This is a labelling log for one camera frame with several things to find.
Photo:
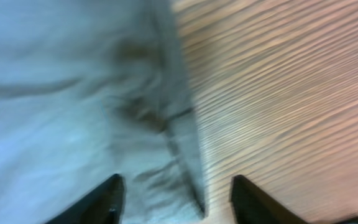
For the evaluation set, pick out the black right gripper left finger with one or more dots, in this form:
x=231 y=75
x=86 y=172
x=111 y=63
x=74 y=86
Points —
x=103 y=205

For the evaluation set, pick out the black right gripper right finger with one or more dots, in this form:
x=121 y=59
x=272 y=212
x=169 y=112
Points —
x=251 y=205

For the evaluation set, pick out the grey shorts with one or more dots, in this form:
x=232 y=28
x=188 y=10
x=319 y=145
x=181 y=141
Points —
x=89 y=89

